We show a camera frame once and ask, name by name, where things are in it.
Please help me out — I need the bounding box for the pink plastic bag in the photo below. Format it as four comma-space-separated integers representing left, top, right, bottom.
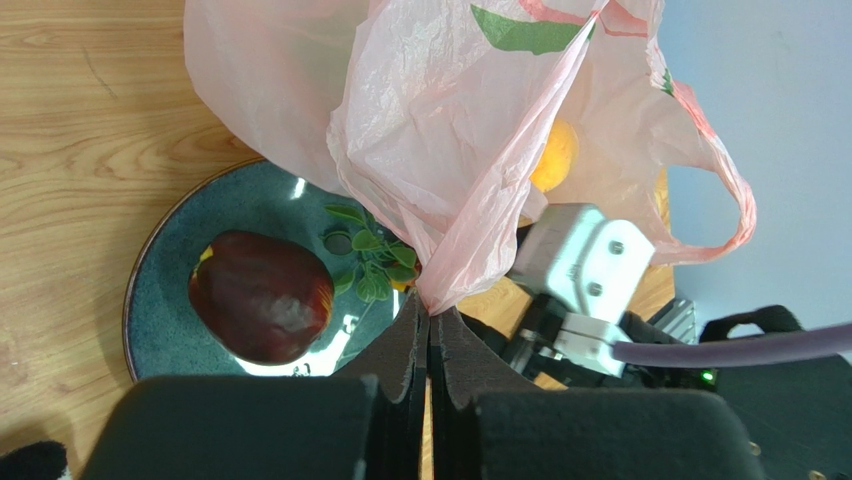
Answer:
183, 1, 757, 314

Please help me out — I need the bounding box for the dark purple fruit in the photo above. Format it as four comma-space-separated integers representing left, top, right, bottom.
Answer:
188, 230, 335, 365

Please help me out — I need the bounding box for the zebra pattern cloth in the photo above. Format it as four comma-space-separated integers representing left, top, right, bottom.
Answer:
1, 440, 73, 480

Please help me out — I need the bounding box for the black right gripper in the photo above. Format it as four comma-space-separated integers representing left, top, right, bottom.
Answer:
459, 304, 852, 480

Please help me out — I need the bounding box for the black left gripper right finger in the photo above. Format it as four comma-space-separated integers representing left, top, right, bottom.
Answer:
429, 310, 764, 479

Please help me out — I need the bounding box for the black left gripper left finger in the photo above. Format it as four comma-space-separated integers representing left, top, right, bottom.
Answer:
83, 294, 427, 479

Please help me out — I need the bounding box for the dark round plate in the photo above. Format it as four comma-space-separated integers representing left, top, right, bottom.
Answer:
123, 160, 406, 381

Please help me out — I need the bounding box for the yellow peach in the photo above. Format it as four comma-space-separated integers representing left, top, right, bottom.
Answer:
530, 119, 579, 193

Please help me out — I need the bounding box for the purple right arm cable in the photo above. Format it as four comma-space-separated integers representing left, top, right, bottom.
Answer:
612, 322, 852, 369

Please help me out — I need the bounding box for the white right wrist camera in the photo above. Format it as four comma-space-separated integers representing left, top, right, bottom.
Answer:
508, 204, 655, 378

